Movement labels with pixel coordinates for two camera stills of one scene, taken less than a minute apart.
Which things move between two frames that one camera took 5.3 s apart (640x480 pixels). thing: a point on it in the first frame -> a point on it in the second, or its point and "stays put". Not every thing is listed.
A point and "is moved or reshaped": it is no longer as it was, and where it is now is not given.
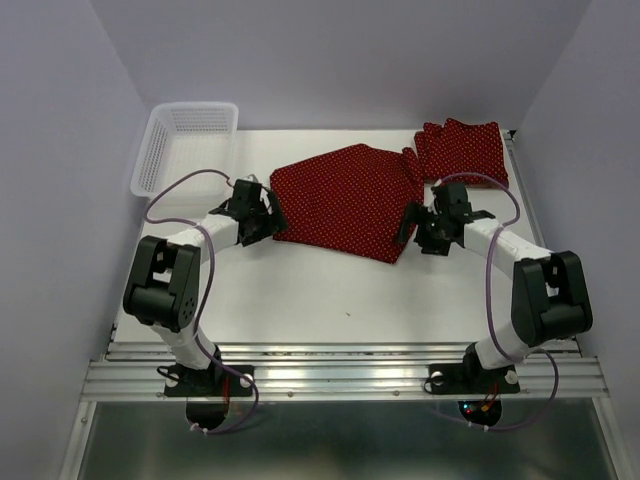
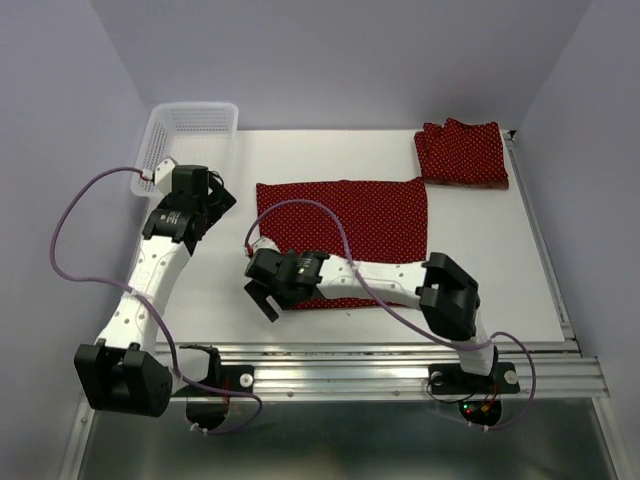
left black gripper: x=275 y=222 -> x=218 y=200
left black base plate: x=216 y=380 stays put
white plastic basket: x=184 y=137 stays put
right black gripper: x=414 y=213 -> x=261 y=293
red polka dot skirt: x=462 y=147 stays put
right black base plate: x=472 y=378 stays put
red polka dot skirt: x=351 y=200 is moved or reshaped
